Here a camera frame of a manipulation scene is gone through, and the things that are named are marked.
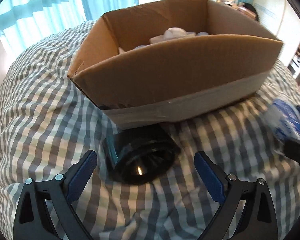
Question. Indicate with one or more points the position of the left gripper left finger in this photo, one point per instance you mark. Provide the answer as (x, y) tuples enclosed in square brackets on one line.
[(32, 218)]

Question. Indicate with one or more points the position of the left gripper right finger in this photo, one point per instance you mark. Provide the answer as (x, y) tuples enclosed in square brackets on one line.
[(258, 218)]

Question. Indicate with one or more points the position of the blue cotton swab jar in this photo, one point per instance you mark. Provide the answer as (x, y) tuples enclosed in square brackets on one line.
[(283, 120)]

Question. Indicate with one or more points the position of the white cartoon figurine lamp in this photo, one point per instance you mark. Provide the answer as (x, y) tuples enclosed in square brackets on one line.
[(175, 33)]

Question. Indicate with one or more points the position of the checkered bed cover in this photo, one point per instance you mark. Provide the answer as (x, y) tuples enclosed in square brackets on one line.
[(47, 124)]

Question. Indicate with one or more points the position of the white wardrobe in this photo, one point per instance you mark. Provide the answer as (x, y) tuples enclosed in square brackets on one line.
[(280, 19)]

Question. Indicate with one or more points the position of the black round container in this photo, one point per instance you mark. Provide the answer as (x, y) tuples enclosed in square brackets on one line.
[(137, 156)]

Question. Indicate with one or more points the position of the brown cardboard box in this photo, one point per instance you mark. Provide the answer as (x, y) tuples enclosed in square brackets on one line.
[(135, 83)]

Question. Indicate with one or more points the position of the blue curtain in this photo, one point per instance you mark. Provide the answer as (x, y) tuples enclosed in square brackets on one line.
[(25, 22)]

